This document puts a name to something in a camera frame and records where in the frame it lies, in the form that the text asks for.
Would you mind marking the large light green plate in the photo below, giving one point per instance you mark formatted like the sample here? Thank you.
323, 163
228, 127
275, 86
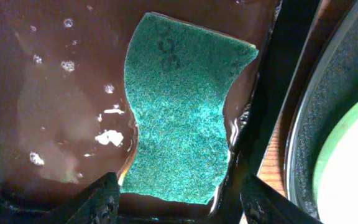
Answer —
335, 178

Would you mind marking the green scrubbing sponge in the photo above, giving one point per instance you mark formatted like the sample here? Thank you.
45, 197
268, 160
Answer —
177, 77

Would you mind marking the black rectangular water tray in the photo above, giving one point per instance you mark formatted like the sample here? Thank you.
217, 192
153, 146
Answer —
65, 120

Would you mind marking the black round tray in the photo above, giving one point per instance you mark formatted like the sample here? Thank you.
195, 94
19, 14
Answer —
331, 91

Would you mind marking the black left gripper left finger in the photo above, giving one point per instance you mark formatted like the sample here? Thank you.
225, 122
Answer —
96, 204

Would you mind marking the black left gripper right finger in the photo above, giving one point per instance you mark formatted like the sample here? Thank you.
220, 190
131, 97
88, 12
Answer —
264, 205

